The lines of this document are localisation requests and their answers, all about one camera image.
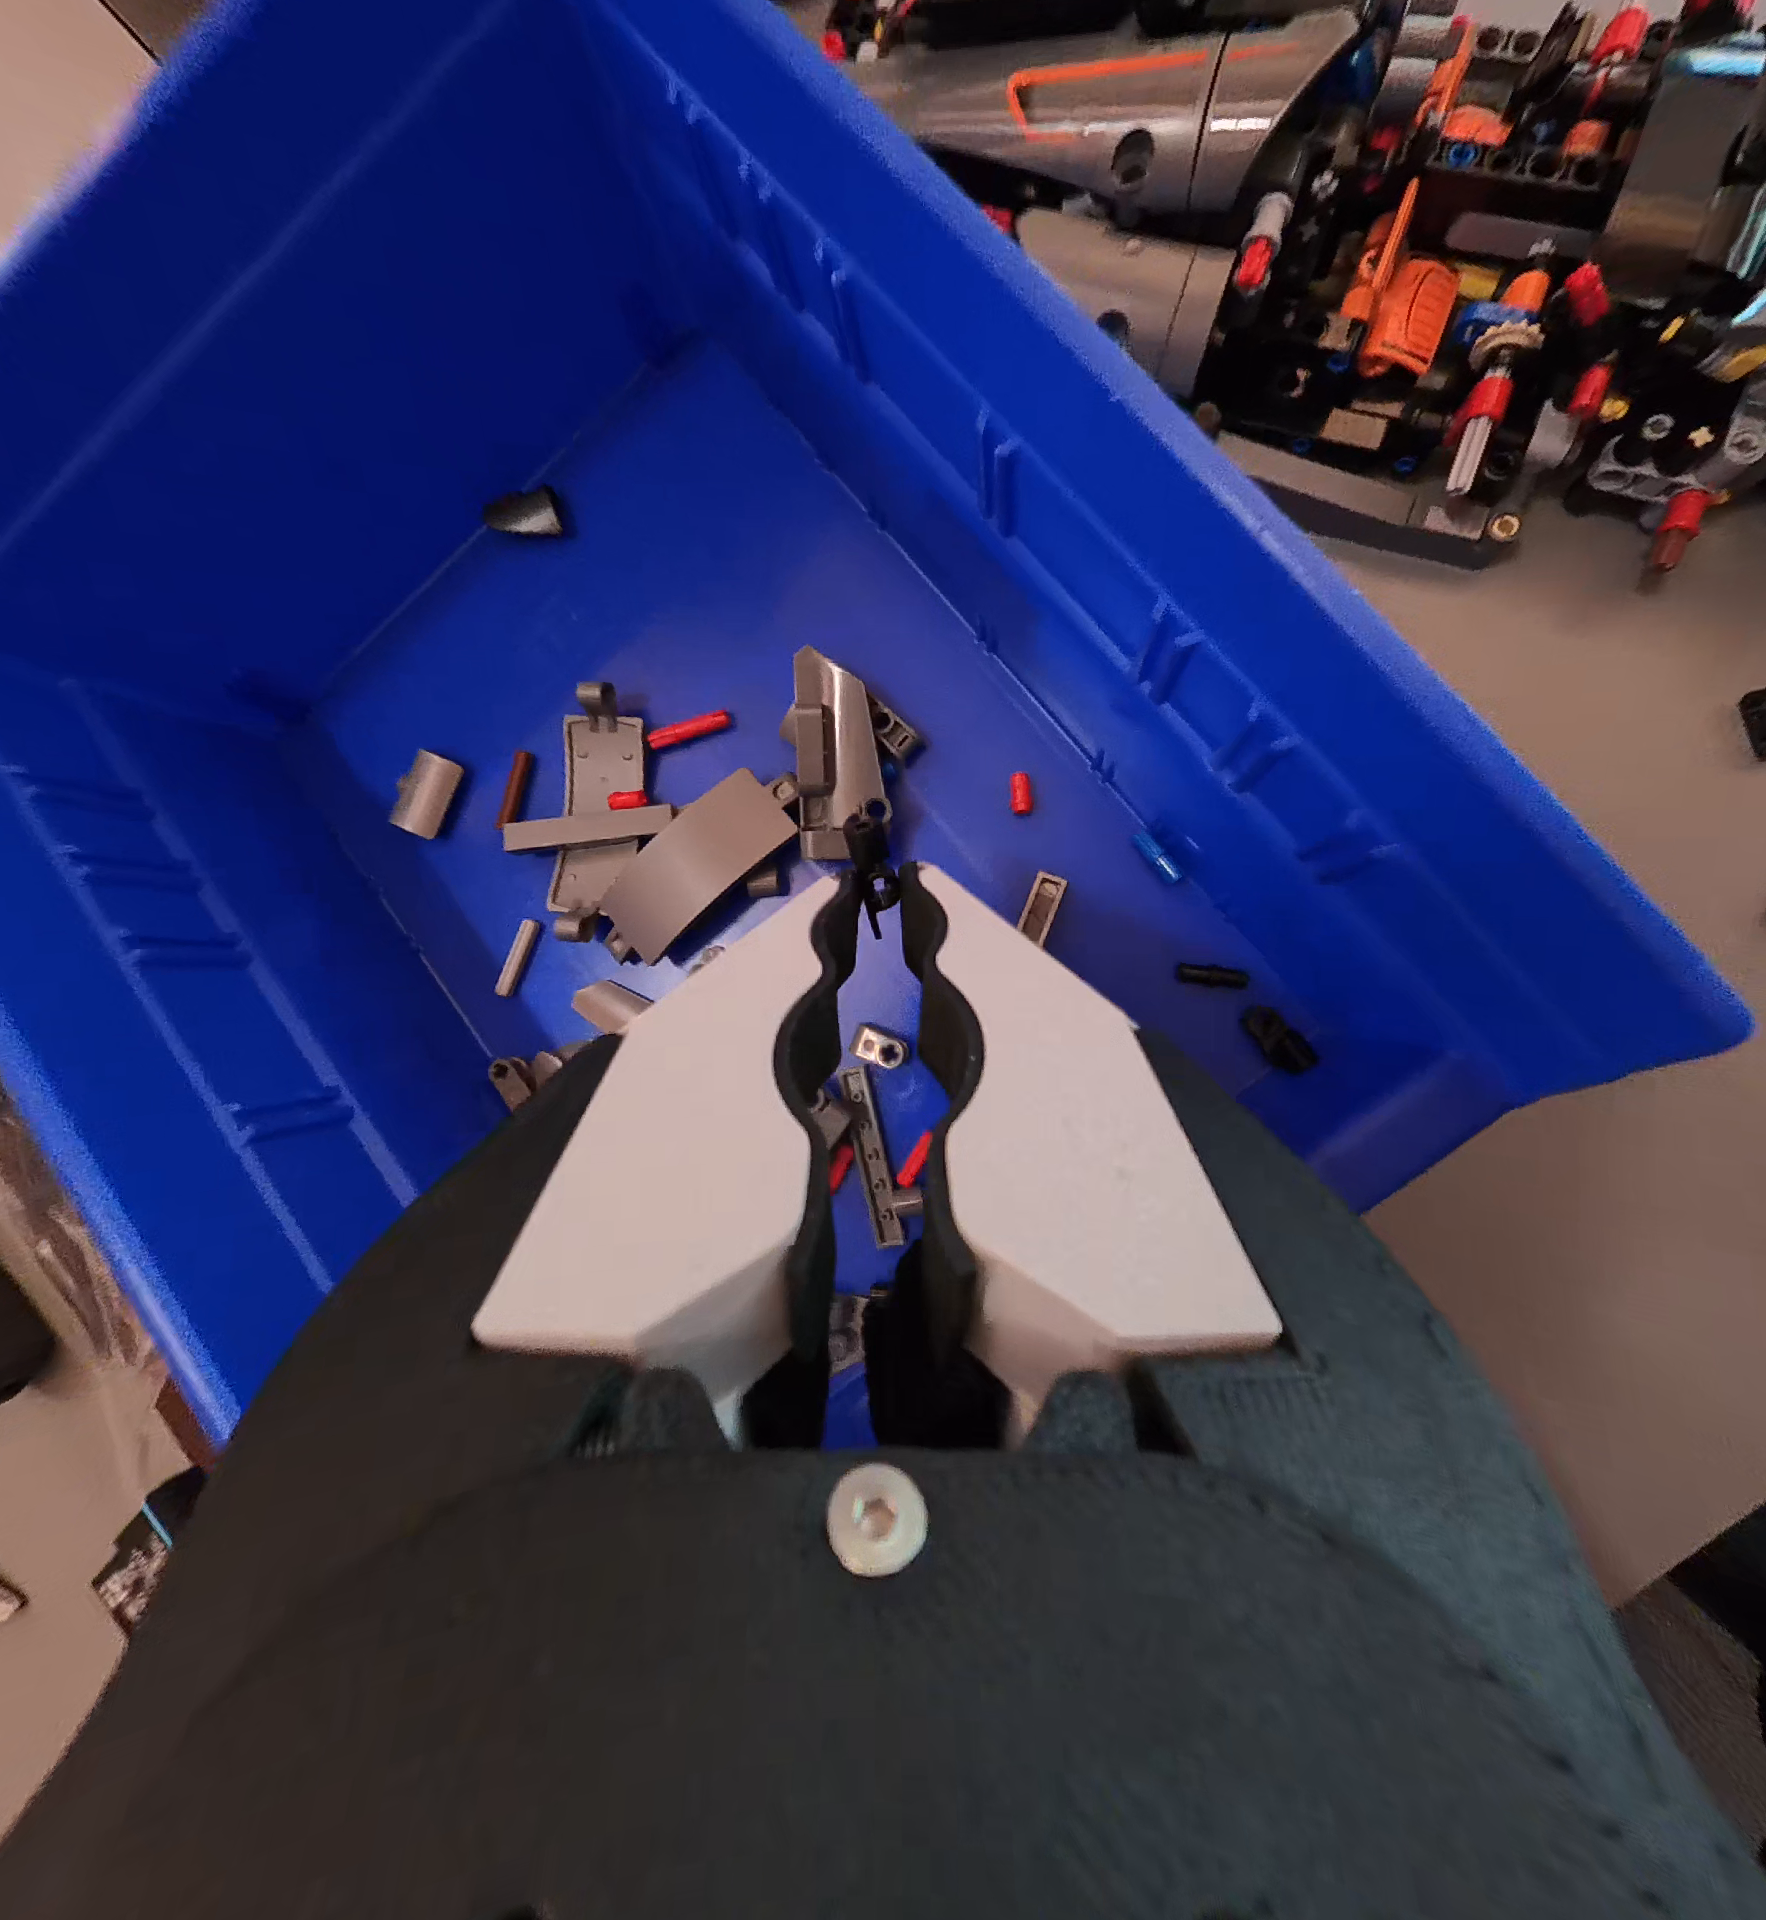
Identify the thin black lego pin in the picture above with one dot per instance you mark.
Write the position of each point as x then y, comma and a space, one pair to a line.
872, 869

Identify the black printed packet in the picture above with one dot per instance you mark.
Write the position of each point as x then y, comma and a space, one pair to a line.
142, 1555

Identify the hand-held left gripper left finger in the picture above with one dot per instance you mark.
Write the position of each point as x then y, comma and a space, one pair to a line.
642, 1184

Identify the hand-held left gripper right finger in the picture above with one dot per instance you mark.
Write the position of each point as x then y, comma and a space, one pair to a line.
1108, 1184

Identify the pile of lego pieces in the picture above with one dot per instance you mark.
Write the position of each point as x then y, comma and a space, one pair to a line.
688, 864

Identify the blue plastic bin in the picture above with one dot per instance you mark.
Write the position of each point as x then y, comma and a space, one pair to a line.
374, 377

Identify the partly built lego car model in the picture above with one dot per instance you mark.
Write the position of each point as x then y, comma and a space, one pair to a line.
1424, 224

